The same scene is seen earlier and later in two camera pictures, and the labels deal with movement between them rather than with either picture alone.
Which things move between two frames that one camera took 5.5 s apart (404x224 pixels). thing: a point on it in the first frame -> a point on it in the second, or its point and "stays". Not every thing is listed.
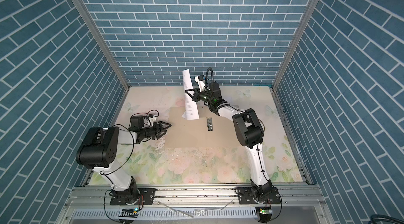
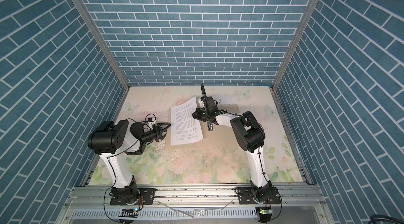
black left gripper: x=155 y=130 stays
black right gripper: x=197 y=97 -> x=197 y=111
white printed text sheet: x=191 y=111 -> x=184 y=128
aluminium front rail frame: x=299 y=205 stays
